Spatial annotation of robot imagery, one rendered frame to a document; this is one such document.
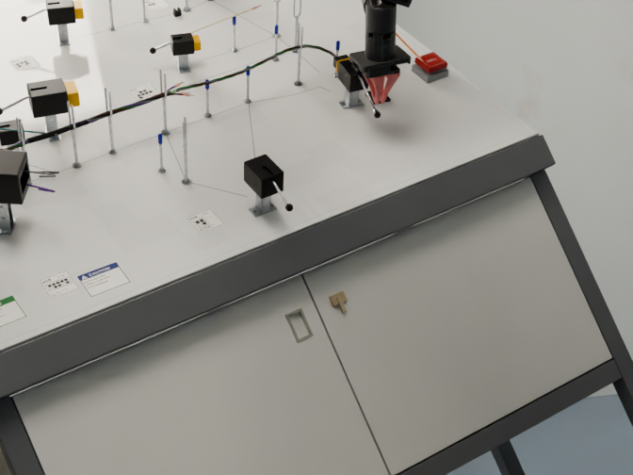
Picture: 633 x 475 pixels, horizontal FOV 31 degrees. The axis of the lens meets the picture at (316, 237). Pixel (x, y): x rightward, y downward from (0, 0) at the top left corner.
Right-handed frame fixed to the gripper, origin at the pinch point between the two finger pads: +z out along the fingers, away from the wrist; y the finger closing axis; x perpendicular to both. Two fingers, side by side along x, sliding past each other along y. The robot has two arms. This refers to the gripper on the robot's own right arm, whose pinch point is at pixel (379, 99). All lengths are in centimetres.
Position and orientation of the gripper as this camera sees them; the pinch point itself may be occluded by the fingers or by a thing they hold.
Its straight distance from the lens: 223.8
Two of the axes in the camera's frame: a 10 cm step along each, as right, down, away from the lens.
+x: 3.9, 5.1, -7.7
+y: -9.2, 2.2, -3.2
